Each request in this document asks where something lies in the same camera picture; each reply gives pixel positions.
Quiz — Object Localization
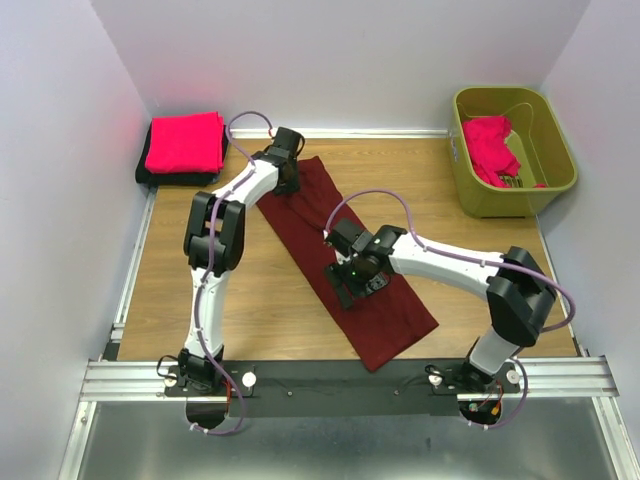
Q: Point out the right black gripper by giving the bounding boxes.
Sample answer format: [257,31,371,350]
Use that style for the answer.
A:
[322,254,387,310]

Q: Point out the maroon t shirt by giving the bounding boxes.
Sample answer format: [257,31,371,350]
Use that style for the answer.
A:
[258,157,438,372]

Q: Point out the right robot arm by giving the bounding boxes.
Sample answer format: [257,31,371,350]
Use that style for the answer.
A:
[324,218,557,393]

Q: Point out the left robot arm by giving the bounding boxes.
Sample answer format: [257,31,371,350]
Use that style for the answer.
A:
[164,127,305,395]

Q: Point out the folded pink t shirt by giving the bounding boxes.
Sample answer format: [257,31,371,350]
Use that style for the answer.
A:
[144,112,224,174]

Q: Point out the folded black t shirt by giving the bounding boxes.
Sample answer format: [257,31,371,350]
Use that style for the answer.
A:
[134,126,220,188]

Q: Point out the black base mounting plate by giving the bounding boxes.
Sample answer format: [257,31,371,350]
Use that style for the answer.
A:
[156,358,521,419]

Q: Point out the pink t shirt in bin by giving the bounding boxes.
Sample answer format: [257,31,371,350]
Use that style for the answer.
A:
[462,116,548,189]

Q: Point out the olive green plastic bin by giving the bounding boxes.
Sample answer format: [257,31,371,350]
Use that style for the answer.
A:
[448,86,578,218]

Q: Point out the aluminium frame rail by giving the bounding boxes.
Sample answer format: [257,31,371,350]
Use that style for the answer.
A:
[231,127,448,139]

